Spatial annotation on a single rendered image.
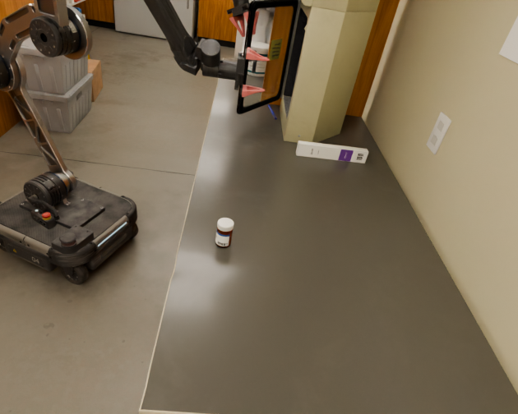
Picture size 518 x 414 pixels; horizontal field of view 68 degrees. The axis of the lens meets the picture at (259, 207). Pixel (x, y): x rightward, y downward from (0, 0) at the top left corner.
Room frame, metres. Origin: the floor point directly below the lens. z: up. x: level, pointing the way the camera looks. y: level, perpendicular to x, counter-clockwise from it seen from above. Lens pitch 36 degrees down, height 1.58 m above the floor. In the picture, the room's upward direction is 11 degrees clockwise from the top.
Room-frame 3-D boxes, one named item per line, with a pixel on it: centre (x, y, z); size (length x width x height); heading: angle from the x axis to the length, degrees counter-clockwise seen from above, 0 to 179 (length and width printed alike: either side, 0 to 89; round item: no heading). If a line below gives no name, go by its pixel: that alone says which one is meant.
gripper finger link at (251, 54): (1.24, 0.10, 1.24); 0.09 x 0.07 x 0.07; 96
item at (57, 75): (2.96, 1.83, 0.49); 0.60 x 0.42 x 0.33; 7
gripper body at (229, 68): (1.23, 0.17, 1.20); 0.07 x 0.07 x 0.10; 6
